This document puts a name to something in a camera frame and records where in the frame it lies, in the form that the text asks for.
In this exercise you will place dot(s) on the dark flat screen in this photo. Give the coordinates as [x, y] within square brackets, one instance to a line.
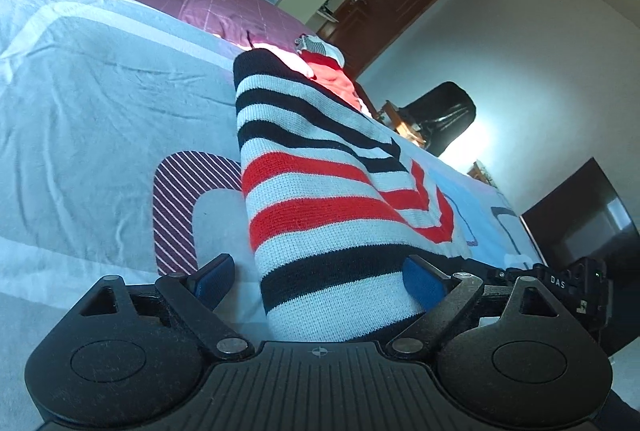
[580, 211]

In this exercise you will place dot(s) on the black chair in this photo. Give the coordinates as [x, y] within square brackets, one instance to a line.
[442, 116]

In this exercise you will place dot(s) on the light blue printed blanket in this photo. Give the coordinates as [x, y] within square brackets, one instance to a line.
[100, 111]

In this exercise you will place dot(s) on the wooden side table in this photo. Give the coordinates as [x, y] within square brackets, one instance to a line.
[400, 123]

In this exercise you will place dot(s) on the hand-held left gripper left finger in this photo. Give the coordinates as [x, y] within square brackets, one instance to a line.
[215, 277]

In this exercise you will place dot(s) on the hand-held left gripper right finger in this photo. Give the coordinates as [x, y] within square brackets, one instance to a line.
[424, 282]

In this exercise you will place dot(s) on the black red white striped sweater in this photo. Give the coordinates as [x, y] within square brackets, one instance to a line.
[310, 191]

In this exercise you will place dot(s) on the pink white cloth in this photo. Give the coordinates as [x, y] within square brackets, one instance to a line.
[285, 57]

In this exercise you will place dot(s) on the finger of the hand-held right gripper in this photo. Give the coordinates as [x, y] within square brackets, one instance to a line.
[515, 273]

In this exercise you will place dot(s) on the grey white striped cloth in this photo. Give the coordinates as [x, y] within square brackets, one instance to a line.
[317, 47]

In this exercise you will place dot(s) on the red garment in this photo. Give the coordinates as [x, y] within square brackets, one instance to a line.
[337, 81]

